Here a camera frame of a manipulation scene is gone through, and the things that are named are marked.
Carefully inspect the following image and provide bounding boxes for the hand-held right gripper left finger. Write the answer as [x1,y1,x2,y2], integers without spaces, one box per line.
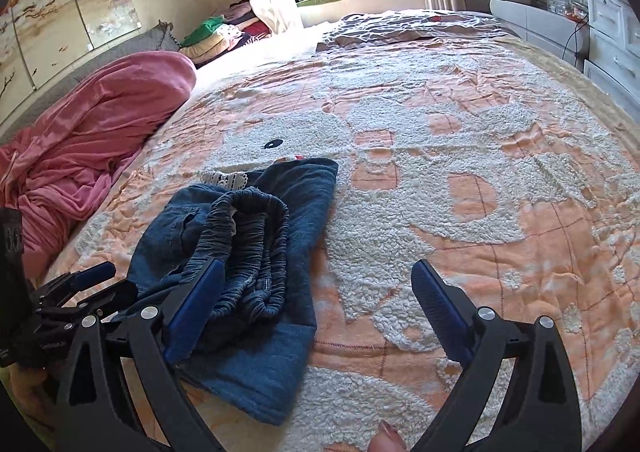
[55,259,228,452]

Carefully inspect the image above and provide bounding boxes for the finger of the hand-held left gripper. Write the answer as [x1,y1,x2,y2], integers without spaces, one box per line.
[32,262,117,305]
[37,280,138,320]

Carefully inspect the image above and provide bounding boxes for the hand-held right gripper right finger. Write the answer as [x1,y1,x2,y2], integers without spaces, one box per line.
[410,259,583,452]

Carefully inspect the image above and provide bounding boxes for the blue denim pants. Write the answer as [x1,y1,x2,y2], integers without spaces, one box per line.
[125,158,341,428]

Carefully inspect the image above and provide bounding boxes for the person's right hand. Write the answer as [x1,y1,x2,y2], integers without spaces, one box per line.
[367,421,407,452]

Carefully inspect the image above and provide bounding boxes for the pink blanket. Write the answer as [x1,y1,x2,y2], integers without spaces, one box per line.
[0,52,198,277]

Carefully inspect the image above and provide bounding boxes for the bed with lace cover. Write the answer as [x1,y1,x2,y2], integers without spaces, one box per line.
[25,9,640,452]

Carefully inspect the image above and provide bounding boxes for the grey headboard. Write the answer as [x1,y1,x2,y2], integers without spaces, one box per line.
[0,26,166,143]

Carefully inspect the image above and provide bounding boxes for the pile of colourful clothes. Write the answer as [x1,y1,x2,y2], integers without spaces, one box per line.
[177,2,273,67]

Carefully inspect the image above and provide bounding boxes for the grey quilted bedspread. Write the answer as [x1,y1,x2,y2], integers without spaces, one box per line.
[317,9,521,52]

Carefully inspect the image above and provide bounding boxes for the white dressing table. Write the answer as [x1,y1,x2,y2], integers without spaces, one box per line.
[462,0,591,67]

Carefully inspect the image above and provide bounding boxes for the white drawer cabinet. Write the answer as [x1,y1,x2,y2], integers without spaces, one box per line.
[582,0,640,97]

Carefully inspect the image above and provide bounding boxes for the landscape wall painting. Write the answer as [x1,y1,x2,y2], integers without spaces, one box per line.
[0,0,143,125]

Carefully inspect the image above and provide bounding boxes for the black cable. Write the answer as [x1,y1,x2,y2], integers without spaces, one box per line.
[562,14,588,62]

